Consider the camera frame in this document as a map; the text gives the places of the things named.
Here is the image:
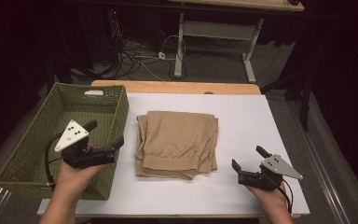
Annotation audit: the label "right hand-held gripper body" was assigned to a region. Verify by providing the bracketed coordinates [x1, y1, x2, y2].
[237, 154, 304, 191]

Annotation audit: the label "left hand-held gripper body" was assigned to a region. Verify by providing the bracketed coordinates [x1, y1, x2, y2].
[54, 119, 117, 170]

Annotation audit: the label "green woven basket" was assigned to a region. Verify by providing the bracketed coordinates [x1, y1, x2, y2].
[0, 82, 130, 201]

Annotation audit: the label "khaki pants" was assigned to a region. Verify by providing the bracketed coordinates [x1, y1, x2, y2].
[134, 110, 219, 180]

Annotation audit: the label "person's right hand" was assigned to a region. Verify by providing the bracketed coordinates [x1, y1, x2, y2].
[245, 181, 291, 216]

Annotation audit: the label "person's left hand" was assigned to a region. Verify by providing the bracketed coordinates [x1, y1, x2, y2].
[54, 142, 106, 203]

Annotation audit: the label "white table board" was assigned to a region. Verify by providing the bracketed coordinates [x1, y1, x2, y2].
[36, 92, 310, 217]

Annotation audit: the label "black stand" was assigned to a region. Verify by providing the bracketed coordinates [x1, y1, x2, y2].
[260, 70, 313, 132]

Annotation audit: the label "white-framed desk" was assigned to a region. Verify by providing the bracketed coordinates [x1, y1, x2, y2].
[167, 0, 306, 84]

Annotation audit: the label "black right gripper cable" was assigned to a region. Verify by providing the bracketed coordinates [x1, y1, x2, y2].
[279, 178, 294, 215]

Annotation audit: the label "long metal floor rail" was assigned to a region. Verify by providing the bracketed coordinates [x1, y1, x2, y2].
[287, 101, 352, 224]

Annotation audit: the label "tangle of black floor cables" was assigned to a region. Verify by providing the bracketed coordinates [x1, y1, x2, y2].
[103, 8, 209, 80]

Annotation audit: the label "white floor cable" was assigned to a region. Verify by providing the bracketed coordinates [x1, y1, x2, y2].
[160, 35, 187, 62]

